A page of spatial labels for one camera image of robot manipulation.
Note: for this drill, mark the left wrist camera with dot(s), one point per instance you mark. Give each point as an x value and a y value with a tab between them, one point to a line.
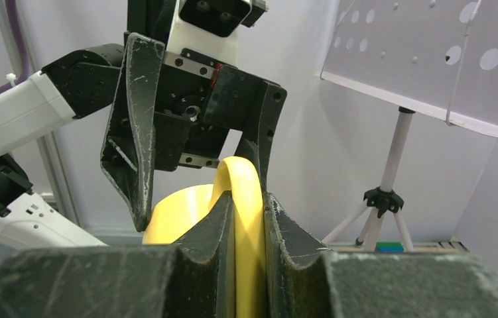
211	27

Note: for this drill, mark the yellow mug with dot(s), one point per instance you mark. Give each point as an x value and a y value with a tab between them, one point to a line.
213	240

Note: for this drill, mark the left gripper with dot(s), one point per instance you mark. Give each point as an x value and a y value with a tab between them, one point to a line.
198	102

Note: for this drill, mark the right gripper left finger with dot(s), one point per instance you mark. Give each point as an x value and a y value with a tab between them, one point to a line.
77	282

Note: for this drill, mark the perforated music stand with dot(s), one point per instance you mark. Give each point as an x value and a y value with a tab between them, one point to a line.
436	58

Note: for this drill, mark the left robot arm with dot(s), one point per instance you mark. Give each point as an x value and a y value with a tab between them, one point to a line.
67	89

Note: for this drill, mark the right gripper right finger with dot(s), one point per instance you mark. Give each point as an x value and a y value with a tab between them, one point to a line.
308	279

